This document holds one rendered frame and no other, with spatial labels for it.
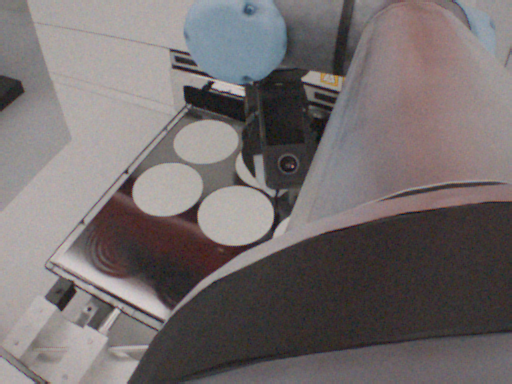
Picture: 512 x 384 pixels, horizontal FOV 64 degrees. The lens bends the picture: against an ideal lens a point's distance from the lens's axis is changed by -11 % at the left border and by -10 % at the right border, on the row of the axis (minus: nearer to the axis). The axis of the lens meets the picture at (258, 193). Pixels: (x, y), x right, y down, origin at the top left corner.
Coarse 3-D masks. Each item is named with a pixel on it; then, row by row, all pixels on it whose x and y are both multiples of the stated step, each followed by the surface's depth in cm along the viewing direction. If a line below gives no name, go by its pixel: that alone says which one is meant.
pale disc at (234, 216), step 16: (224, 192) 63; (240, 192) 63; (256, 192) 63; (208, 208) 61; (224, 208) 61; (240, 208) 61; (256, 208) 61; (272, 208) 61; (208, 224) 59; (224, 224) 59; (240, 224) 59; (256, 224) 59; (224, 240) 57; (240, 240) 57; (256, 240) 57
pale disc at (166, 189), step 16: (144, 176) 65; (160, 176) 65; (176, 176) 65; (192, 176) 65; (144, 192) 63; (160, 192) 63; (176, 192) 63; (192, 192) 63; (144, 208) 61; (160, 208) 61; (176, 208) 61
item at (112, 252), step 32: (160, 160) 67; (224, 160) 67; (128, 192) 63; (288, 192) 63; (96, 224) 59; (128, 224) 59; (160, 224) 59; (192, 224) 59; (64, 256) 55; (96, 256) 56; (128, 256) 56; (160, 256) 56; (192, 256) 56; (224, 256) 56; (128, 288) 53; (160, 288) 53; (192, 288) 53
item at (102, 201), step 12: (156, 144) 69; (144, 156) 67; (132, 168) 66; (120, 180) 64; (108, 192) 62; (96, 204) 61; (84, 216) 59; (84, 228) 59; (72, 240) 57; (60, 252) 56
